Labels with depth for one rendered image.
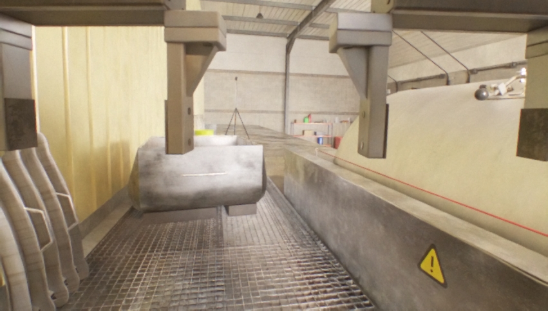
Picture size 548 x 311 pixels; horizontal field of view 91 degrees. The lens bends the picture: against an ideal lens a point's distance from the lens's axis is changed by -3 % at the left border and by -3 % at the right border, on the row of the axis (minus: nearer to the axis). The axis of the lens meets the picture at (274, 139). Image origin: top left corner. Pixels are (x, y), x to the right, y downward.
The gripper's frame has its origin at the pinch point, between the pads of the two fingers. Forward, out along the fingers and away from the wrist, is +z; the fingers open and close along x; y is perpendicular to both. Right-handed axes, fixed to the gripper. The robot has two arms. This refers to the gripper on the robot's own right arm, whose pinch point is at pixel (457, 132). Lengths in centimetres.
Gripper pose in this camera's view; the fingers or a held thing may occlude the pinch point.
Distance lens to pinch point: 25.4
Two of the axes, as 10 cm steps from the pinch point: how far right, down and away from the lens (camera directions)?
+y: -0.1, 1.0, -10.0
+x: 10.0, 0.2, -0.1
